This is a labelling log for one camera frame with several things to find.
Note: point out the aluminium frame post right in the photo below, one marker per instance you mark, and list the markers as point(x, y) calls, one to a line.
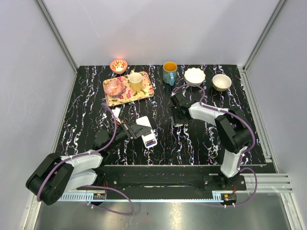
point(271, 21)

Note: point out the aluminium frame post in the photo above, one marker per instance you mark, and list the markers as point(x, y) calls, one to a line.
point(54, 29)
point(271, 21)

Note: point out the blue purple battery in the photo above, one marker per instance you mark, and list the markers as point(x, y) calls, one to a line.
point(151, 143)

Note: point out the cream floral small bowl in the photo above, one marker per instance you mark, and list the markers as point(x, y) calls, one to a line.
point(221, 82)

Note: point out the cream yellow cup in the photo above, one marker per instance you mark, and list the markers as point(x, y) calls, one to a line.
point(135, 80)

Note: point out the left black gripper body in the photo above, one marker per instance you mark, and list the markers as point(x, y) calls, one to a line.
point(122, 134)

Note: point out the blue butterfly mug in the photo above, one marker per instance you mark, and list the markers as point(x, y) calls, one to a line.
point(169, 73)

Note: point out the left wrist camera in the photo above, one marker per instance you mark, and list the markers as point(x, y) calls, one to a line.
point(116, 113)

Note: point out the white scalloped bowl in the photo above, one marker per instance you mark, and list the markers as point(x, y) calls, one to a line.
point(194, 76)

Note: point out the pink glass bowl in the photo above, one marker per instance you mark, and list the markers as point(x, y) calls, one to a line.
point(113, 88)

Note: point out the aluminium frame post left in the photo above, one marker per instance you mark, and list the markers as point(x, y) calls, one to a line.
point(54, 29)

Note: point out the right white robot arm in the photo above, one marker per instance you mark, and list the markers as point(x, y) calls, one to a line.
point(233, 129)

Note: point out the red orange patterned bowl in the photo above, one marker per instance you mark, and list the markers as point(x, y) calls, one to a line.
point(119, 65)

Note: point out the floral rectangular tray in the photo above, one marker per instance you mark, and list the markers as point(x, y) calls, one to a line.
point(128, 95)

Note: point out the white remote control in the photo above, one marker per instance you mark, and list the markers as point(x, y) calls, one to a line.
point(148, 138)

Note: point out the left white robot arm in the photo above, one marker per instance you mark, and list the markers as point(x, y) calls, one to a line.
point(59, 174)

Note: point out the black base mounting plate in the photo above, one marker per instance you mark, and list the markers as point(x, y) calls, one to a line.
point(166, 182)

